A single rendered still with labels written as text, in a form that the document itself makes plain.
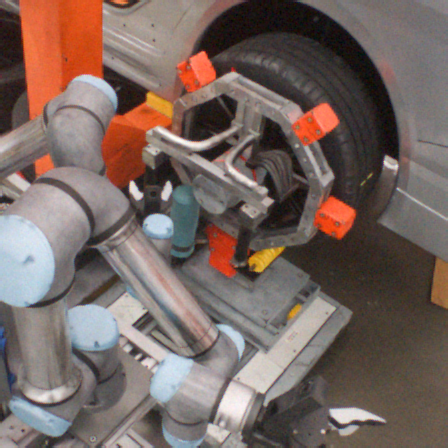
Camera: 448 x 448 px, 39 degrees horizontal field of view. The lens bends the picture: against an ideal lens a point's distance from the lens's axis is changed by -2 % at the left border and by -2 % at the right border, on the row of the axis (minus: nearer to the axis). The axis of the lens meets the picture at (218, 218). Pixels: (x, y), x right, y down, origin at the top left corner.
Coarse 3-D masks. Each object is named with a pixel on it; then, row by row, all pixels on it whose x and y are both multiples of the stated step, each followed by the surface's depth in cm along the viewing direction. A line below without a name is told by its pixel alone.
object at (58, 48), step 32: (32, 0) 162; (64, 0) 157; (96, 0) 167; (32, 32) 169; (64, 32) 163; (96, 32) 173; (32, 64) 177; (64, 64) 170; (96, 64) 181; (32, 96) 186
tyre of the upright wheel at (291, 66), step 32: (288, 32) 190; (224, 64) 184; (256, 64) 176; (288, 64) 175; (320, 64) 179; (288, 96) 175; (320, 96) 172; (352, 96) 179; (352, 128) 176; (352, 160) 176; (384, 160) 193; (352, 192) 181
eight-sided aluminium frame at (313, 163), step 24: (192, 96) 187; (240, 96) 175; (264, 96) 175; (192, 120) 200; (288, 120) 168; (312, 144) 173; (312, 168) 172; (312, 192) 176; (216, 216) 209; (312, 216) 182; (264, 240) 200; (288, 240) 193
